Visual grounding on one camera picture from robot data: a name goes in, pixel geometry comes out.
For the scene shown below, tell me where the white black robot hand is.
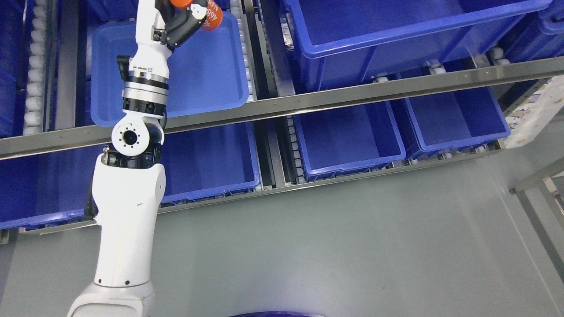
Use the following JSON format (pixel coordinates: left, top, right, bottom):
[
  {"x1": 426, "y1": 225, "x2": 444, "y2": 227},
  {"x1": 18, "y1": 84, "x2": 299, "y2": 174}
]
[{"x1": 130, "y1": 0, "x2": 210, "y2": 70}]

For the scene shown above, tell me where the orange cylindrical capacitor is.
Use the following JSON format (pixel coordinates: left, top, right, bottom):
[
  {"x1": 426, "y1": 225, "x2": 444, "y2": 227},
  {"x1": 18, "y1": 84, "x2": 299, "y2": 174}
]
[{"x1": 171, "y1": 0, "x2": 223, "y2": 31}]

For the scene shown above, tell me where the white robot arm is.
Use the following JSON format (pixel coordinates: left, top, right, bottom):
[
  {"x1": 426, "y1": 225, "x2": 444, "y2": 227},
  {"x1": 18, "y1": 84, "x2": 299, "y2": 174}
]
[{"x1": 68, "y1": 52, "x2": 170, "y2": 317}]

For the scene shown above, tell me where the shallow blue tray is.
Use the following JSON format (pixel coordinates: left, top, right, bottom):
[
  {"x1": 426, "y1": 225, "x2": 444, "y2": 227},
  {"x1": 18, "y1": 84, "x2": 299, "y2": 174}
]
[{"x1": 90, "y1": 11, "x2": 249, "y2": 127}]

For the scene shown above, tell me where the blue bin lower middle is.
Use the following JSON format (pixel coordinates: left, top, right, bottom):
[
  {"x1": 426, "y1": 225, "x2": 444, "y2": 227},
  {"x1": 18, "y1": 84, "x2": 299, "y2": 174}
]
[{"x1": 161, "y1": 122, "x2": 260, "y2": 203}]

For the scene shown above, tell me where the white roller track left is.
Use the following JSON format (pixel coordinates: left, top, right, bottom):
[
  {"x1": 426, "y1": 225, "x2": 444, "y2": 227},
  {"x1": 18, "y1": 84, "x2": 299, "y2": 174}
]
[{"x1": 22, "y1": 0, "x2": 48, "y2": 135}]

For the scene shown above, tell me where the blue bin upper left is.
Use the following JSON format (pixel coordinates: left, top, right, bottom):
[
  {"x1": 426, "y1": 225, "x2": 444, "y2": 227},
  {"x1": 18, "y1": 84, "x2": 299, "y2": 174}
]
[{"x1": 0, "y1": 0, "x2": 24, "y2": 138}]

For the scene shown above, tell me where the large blue bin upper right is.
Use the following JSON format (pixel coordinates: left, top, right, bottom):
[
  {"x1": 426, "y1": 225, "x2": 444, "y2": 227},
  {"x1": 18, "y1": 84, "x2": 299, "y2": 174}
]
[{"x1": 281, "y1": 0, "x2": 551, "y2": 92}]

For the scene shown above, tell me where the blue bin lower left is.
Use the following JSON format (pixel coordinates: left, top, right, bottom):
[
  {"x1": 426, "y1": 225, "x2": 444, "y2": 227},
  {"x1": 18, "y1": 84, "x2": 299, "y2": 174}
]
[{"x1": 0, "y1": 145, "x2": 103, "y2": 229}]

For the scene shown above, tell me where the blue bin lower centre right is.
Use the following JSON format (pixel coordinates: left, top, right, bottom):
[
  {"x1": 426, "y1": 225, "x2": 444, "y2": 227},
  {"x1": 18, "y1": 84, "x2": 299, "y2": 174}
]
[{"x1": 293, "y1": 102, "x2": 407, "y2": 182}]

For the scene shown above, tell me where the blue bin lower far right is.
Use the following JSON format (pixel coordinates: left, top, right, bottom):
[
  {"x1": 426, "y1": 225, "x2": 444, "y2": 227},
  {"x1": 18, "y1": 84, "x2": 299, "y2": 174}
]
[{"x1": 393, "y1": 87, "x2": 510, "y2": 159}]

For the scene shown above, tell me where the white floor sign board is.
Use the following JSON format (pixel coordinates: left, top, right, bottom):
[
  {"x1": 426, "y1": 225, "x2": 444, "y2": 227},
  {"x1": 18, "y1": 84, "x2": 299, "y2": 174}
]
[{"x1": 503, "y1": 75, "x2": 564, "y2": 149}]

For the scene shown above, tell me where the metal shelf rail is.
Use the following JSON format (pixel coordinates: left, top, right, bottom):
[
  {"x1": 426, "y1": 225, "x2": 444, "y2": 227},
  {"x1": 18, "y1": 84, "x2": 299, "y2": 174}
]
[{"x1": 0, "y1": 57, "x2": 564, "y2": 160}]

